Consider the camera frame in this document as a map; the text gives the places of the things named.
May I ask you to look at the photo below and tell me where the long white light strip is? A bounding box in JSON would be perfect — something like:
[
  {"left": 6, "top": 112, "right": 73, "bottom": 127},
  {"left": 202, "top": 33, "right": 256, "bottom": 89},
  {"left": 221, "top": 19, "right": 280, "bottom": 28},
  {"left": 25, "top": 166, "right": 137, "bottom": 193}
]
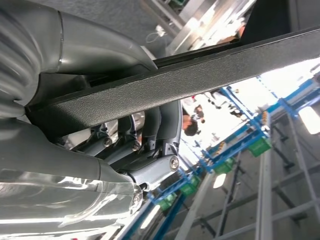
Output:
[
  {"left": 298, "top": 105, "right": 320, "bottom": 136},
  {"left": 212, "top": 173, "right": 227, "bottom": 190},
  {"left": 140, "top": 204, "right": 162, "bottom": 230}
]

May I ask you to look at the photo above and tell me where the blue ceiling beam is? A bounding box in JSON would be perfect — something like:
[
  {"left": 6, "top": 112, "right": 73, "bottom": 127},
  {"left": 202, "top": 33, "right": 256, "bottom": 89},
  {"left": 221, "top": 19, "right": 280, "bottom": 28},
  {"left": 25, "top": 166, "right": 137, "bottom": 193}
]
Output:
[{"left": 117, "top": 194, "right": 186, "bottom": 240}]

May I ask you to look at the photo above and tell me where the grey double ceiling rail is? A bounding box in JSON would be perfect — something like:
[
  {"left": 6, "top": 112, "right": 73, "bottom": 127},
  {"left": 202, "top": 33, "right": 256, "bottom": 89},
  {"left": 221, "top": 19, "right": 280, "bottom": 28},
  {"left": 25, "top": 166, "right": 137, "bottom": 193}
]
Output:
[{"left": 254, "top": 145, "right": 274, "bottom": 240}]

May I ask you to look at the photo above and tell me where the grey overhead rail beam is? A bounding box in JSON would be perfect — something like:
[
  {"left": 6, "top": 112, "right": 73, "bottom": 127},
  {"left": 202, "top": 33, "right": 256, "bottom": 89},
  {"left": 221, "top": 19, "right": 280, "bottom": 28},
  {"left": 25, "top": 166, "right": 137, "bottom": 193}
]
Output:
[{"left": 174, "top": 172, "right": 216, "bottom": 240}]

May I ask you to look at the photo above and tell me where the blue metal shelf rack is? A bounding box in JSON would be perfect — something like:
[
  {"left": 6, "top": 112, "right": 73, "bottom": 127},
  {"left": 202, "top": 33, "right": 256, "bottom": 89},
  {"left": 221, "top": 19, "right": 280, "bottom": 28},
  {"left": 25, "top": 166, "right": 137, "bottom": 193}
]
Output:
[
  {"left": 147, "top": 167, "right": 208, "bottom": 207},
  {"left": 199, "top": 77, "right": 320, "bottom": 174}
]

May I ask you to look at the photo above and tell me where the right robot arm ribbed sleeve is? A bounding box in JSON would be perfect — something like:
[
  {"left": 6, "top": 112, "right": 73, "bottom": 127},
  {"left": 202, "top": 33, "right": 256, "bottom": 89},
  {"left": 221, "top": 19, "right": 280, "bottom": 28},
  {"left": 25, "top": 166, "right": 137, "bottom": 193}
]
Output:
[{"left": 0, "top": 0, "right": 63, "bottom": 119}]

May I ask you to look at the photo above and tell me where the person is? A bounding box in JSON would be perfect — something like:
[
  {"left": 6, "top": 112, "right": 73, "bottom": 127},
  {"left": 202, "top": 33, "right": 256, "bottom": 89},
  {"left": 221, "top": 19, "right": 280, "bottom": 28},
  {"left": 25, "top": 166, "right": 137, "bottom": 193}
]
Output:
[{"left": 182, "top": 96, "right": 206, "bottom": 137}]

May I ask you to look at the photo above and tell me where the green plastic crate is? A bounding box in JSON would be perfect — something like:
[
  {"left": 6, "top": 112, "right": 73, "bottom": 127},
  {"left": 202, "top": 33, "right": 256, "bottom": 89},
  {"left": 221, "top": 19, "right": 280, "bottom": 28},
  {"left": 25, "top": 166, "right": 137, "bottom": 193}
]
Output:
[
  {"left": 179, "top": 176, "right": 202, "bottom": 197},
  {"left": 214, "top": 158, "right": 236, "bottom": 175},
  {"left": 248, "top": 137, "right": 272, "bottom": 158},
  {"left": 156, "top": 193, "right": 177, "bottom": 212}
]

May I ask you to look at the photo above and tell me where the white looped cable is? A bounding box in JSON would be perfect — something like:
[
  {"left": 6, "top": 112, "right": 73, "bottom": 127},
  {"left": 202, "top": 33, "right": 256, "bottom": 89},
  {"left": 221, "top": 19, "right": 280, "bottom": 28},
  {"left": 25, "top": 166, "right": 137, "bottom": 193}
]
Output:
[{"left": 145, "top": 24, "right": 168, "bottom": 44}]

